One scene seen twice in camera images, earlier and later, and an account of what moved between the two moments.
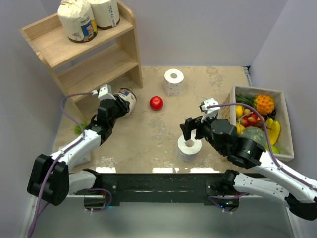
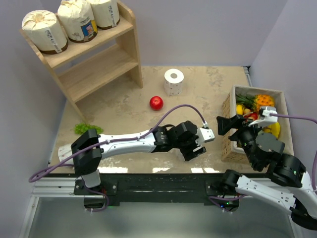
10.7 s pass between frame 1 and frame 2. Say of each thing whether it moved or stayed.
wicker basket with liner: stayed
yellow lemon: stayed
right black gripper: moved
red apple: stayed
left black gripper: moved
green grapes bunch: stayed
